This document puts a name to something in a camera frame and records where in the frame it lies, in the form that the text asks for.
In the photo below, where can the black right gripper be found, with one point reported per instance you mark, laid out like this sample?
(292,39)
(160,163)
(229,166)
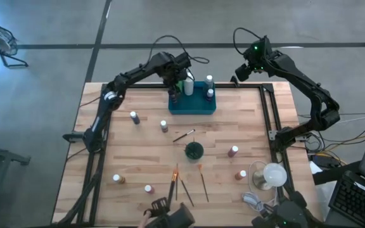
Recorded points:
(260,58)

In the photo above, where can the magenta red paint bottle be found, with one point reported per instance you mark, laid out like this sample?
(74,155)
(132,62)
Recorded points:
(232,152)

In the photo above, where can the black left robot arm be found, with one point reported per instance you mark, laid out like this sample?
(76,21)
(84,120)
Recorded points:
(131,74)

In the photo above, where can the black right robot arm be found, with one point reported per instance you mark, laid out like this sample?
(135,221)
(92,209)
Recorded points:
(306,85)

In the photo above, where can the black side stand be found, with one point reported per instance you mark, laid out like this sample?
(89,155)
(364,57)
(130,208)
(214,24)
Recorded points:
(11,157)

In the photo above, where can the ochre brown paint bottle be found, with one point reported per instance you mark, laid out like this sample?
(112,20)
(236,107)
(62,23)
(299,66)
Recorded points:
(120,180)

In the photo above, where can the orange paint bottle white cap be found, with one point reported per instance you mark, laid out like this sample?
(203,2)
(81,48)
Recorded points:
(239,176)

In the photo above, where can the white paper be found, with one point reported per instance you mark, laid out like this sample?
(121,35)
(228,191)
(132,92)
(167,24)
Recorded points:
(314,169)

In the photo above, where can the black power brick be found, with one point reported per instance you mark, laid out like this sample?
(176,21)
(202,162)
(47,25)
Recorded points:
(325,161)

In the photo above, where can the black keyboard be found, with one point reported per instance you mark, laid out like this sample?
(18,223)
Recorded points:
(360,206)

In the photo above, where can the black desk bar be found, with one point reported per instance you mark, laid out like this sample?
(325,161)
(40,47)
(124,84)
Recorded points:
(334,173)

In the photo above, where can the orange-red paint bottle black label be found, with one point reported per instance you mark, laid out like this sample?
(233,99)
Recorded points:
(151,190)

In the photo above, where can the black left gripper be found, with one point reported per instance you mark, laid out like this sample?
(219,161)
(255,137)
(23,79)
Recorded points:
(171,68)

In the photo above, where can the black paintbrush long gold ferrule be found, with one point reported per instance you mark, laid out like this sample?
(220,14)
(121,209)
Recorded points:
(194,141)

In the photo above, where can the thin short black paintbrush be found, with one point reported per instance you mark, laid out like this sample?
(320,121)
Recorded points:
(176,187)

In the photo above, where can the teal plastic cup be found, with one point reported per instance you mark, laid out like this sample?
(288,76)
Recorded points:
(188,155)

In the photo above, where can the person's hand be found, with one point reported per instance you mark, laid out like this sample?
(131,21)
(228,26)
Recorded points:
(144,221)

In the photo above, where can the black aluminium table frame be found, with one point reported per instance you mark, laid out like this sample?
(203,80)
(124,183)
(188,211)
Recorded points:
(220,85)

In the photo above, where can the small black paintbrush silver ferrule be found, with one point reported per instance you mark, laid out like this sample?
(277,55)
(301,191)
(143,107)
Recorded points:
(182,136)

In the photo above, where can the dark blue paint bottle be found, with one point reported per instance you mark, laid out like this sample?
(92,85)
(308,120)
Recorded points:
(135,118)

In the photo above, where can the thick black paintbrush gold ferrule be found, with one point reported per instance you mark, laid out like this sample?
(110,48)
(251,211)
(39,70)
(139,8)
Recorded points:
(171,190)

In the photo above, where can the white globe table lamp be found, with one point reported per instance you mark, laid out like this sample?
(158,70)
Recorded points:
(275,174)

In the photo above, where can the large white plastic bottle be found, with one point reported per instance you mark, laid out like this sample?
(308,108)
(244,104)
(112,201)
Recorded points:
(189,88)

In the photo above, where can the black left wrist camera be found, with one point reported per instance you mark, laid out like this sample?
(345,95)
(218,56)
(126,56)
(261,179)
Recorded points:
(184,60)

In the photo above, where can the grey paint bottle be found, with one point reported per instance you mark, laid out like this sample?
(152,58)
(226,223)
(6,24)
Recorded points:
(208,85)
(164,127)

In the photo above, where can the blue plastic tray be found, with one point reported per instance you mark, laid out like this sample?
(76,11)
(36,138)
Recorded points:
(195,106)

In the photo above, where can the pink paint bottle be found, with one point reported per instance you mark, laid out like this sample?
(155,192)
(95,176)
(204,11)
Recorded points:
(173,98)

